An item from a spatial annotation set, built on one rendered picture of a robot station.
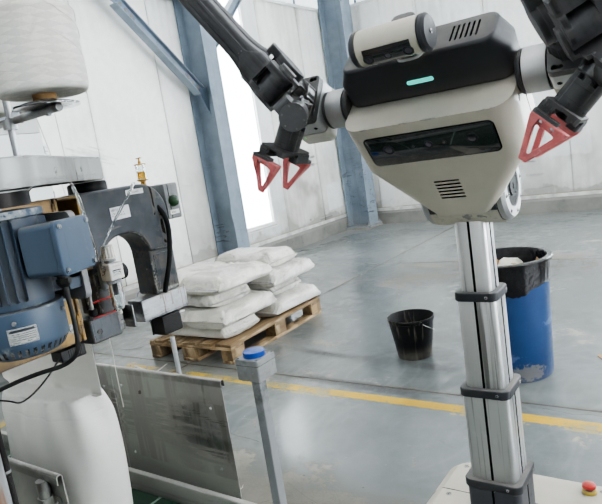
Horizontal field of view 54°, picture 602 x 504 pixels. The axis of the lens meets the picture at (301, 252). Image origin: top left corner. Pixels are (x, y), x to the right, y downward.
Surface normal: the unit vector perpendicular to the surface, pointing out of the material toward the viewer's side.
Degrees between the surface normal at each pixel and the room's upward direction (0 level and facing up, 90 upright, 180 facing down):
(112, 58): 90
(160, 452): 90
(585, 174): 90
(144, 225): 90
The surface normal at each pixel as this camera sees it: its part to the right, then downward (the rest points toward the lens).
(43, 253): -0.19, 0.19
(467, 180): -0.33, 0.80
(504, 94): -0.48, -0.61
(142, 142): 0.81, -0.03
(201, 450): -0.56, 0.22
